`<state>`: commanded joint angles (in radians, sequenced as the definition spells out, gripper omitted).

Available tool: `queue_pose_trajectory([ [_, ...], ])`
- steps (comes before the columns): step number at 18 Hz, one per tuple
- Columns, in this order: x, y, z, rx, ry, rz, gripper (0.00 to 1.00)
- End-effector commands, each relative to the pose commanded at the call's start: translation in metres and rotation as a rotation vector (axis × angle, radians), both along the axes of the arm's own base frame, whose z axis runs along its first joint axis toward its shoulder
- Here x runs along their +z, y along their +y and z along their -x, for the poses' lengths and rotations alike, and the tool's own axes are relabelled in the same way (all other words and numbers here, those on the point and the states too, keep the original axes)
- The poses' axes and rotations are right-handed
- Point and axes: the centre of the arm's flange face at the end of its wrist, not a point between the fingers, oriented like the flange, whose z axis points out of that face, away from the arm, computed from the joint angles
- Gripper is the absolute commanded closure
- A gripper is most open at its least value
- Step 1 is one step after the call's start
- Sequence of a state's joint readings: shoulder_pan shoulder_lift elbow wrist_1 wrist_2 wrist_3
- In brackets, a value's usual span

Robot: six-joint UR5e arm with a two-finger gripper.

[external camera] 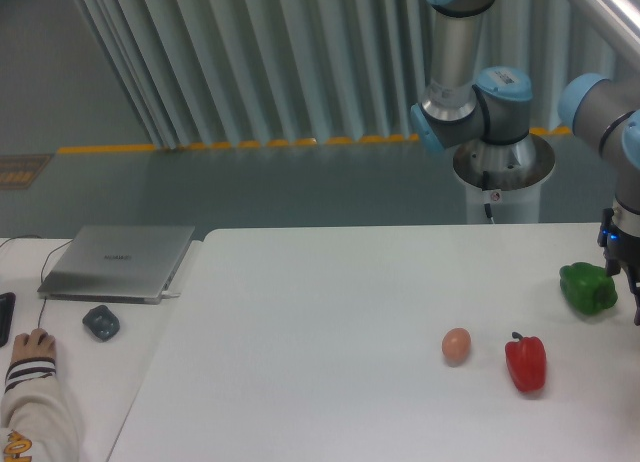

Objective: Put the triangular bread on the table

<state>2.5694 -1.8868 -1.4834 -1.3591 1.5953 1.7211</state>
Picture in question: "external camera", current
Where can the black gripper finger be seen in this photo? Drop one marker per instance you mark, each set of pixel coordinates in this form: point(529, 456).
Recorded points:
point(637, 302)

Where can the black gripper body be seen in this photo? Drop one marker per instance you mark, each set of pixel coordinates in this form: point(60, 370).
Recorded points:
point(621, 249)

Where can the cream sleeved forearm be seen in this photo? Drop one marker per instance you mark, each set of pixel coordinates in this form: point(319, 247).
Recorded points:
point(36, 424)

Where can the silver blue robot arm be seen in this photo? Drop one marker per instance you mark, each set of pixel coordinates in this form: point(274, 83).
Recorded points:
point(484, 115)

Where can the person's hand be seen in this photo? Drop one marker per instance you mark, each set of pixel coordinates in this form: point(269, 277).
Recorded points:
point(25, 348)

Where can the green bell pepper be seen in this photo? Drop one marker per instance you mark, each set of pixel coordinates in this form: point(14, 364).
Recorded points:
point(587, 288)

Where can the red bell pepper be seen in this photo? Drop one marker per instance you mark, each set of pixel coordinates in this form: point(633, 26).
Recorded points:
point(526, 362)

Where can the brown egg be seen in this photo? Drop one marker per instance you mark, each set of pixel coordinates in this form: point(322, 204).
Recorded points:
point(456, 346)

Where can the silver closed laptop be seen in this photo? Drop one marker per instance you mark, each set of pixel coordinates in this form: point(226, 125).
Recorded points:
point(129, 264)

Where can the dark grey small tray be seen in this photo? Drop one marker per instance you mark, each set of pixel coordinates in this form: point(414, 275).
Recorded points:
point(102, 323)

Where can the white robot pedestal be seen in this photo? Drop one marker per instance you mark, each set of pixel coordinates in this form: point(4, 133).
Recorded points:
point(503, 184)

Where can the aluminium frame bar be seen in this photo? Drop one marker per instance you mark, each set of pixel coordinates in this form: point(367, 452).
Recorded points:
point(617, 21)

